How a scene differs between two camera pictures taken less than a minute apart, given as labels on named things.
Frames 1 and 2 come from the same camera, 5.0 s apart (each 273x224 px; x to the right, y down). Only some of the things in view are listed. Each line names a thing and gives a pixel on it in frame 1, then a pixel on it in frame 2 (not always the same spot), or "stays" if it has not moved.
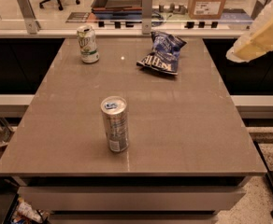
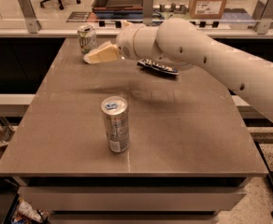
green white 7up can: [88, 44] stays
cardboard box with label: [206, 2] stays
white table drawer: [132, 198] stays
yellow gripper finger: [271, 36] -> [107, 53]
